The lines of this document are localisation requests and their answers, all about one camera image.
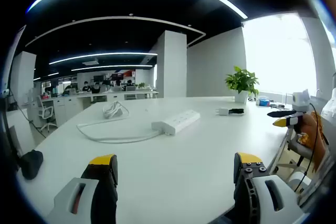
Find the white office workstation row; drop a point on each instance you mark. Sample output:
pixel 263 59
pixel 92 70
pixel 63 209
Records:
pixel 68 103

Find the white charger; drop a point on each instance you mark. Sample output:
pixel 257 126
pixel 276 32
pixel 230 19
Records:
pixel 223 112

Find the white power strip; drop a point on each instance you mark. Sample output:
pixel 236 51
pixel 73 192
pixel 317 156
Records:
pixel 181 119

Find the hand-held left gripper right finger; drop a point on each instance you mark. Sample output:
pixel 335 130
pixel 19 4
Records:
pixel 246 182

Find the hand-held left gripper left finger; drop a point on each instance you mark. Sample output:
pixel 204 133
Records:
pixel 105 182

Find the white office chair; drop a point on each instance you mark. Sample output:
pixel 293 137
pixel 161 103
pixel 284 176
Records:
pixel 46 112

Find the white desk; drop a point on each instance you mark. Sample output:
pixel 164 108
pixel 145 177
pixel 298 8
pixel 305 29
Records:
pixel 183 161

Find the blue box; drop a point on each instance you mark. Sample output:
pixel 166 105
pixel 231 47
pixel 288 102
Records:
pixel 264 102

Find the grey office chair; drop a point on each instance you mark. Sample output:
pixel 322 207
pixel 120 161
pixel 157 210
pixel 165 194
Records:
pixel 295 146

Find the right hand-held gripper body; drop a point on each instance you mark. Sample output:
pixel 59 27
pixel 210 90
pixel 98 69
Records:
pixel 300 100

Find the potted green plant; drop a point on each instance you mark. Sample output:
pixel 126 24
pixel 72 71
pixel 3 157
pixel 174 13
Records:
pixel 241 96

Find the dark cloth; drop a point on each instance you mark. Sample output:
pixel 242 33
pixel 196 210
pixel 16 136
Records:
pixel 31 165

